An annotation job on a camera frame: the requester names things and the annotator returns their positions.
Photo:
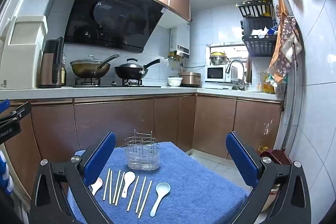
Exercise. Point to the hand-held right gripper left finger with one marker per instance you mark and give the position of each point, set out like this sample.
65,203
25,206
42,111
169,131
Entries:
99,158

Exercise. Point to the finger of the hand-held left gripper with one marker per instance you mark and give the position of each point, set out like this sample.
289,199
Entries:
4,106
21,113

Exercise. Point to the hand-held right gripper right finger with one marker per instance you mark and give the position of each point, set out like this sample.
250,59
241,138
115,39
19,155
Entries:
242,161

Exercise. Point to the pink spoon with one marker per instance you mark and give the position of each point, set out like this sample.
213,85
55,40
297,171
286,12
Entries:
97,185

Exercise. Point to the white spoon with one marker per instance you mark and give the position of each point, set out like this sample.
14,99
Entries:
129,177

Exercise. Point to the light blue spoon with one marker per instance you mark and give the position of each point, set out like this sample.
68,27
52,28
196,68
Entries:
162,188

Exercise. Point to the person's left hand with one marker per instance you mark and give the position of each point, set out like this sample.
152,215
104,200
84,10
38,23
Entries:
5,174

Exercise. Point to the dark red plastic stool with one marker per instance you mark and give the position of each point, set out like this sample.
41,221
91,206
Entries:
275,155

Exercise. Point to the steel basin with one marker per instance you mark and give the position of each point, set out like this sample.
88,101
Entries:
270,200

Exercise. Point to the white plastic rice bin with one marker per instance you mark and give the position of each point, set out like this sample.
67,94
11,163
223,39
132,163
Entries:
23,56

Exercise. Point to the brown electric kettle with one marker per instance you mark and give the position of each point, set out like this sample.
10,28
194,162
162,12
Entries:
48,66

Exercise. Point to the blue towel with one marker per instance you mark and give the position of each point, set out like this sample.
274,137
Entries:
189,182

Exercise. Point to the dark sauce bottle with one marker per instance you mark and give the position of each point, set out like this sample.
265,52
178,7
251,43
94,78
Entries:
63,71

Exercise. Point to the gas stove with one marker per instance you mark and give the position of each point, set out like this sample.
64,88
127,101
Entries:
115,83

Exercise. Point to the bronze wok with glass lid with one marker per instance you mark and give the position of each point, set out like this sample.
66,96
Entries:
89,69

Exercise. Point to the metal pole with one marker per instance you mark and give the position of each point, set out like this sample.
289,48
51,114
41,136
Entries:
294,98

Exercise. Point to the black wok with lid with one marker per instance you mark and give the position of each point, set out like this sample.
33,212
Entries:
130,71

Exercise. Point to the white microwave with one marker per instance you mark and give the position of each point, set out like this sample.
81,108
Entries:
214,73

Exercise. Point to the brown rice cooker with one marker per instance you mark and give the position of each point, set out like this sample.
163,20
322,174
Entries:
190,79

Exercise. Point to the steel faucet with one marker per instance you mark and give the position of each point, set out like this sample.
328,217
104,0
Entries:
235,62

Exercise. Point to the white bowl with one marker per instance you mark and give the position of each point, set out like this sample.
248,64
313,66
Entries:
174,81

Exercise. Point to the stacked steel pots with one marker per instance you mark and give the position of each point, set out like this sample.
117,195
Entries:
218,59

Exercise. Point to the floral hanging cloth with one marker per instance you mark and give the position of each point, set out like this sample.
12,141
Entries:
284,43

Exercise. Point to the black glass range hood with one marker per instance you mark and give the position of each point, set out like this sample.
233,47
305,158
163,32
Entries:
113,16

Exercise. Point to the white water heater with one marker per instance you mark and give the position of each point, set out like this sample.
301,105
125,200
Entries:
181,37

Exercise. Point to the black wall rack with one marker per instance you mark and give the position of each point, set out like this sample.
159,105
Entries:
258,43

